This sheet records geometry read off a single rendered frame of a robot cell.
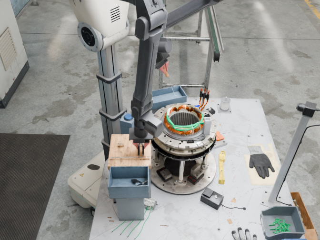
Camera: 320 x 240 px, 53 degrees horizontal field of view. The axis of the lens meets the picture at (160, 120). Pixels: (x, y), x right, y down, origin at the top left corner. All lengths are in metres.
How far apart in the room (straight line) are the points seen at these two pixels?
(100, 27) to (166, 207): 0.90
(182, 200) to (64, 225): 1.16
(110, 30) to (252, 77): 2.66
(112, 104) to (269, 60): 2.88
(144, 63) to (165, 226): 0.81
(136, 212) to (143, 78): 0.67
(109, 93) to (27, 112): 1.87
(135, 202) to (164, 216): 0.20
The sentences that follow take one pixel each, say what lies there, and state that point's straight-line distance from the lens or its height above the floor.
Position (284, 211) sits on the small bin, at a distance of 1.70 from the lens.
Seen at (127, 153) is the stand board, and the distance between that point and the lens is 1.48.
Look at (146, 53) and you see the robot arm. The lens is 1.08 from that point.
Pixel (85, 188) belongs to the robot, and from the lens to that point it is 2.40.
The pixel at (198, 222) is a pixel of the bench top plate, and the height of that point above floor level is 0.78.
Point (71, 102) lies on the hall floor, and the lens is 3.56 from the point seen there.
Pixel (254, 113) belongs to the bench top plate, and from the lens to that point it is 2.21.
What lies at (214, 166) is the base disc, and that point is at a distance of 1.79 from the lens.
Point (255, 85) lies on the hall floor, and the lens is 3.87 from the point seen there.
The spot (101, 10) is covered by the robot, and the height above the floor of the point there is 1.57.
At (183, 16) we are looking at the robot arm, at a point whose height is 1.56.
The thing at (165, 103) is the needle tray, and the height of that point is 1.05.
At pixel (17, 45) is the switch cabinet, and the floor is 0.37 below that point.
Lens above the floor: 2.16
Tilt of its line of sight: 42 degrees down
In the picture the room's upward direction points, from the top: 1 degrees clockwise
